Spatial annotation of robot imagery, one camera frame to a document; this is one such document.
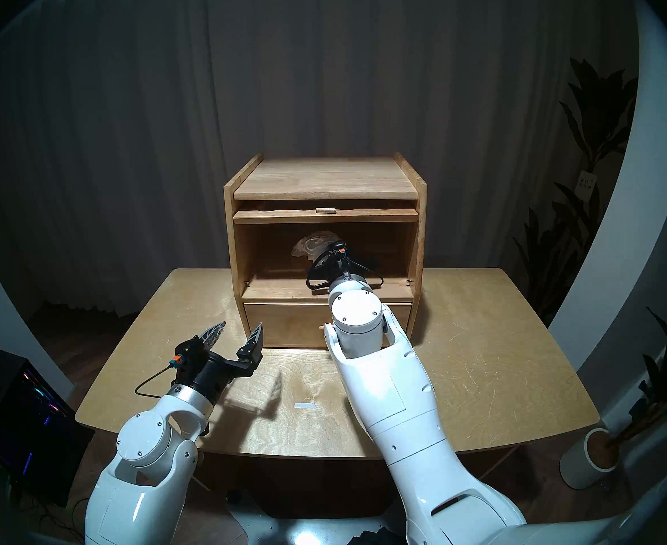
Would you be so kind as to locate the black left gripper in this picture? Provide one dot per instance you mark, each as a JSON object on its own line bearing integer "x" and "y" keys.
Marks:
{"x": 214, "y": 376}

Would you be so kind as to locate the pleated curtain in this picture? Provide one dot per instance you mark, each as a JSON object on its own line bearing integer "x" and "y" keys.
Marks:
{"x": 140, "y": 124}

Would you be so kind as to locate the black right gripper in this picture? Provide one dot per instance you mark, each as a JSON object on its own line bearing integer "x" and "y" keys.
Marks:
{"x": 342, "y": 265}

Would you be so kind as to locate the wooden drawer with knob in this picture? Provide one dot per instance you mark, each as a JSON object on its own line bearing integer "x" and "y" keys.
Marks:
{"x": 277, "y": 325}

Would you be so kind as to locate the white pants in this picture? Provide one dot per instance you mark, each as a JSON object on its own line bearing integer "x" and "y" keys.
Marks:
{"x": 311, "y": 244}

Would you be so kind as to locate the tall dark leafy plant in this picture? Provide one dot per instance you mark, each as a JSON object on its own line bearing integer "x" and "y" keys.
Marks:
{"x": 600, "y": 107}

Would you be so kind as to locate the wooden cabinet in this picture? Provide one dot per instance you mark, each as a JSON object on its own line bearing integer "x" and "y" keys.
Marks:
{"x": 322, "y": 177}

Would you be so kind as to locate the black computer tower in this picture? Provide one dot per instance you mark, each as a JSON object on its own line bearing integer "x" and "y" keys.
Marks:
{"x": 32, "y": 424}

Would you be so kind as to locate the potted plant white pot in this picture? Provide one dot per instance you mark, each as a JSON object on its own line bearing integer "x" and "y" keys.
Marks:
{"x": 577, "y": 464}

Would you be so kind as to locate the white plant tag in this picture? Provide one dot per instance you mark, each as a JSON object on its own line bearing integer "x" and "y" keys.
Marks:
{"x": 586, "y": 183}

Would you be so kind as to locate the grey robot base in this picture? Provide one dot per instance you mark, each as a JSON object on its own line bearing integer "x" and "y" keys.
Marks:
{"x": 288, "y": 527}

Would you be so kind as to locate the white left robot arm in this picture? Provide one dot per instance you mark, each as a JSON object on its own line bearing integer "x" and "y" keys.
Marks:
{"x": 140, "y": 447}

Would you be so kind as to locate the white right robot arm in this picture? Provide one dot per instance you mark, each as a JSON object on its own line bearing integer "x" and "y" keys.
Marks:
{"x": 390, "y": 390}

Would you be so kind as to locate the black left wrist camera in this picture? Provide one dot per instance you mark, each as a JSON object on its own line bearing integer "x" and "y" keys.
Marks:
{"x": 185, "y": 359}

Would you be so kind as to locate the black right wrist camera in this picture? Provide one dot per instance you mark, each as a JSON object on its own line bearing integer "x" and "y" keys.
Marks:
{"x": 339, "y": 246}

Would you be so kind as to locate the wooden door ribbed glass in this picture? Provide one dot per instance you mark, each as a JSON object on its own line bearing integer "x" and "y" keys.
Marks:
{"x": 367, "y": 216}

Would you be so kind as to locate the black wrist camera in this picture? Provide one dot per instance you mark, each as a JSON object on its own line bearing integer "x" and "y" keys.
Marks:
{"x": 339, "y": 246}
{"x": 185, "y": 359}

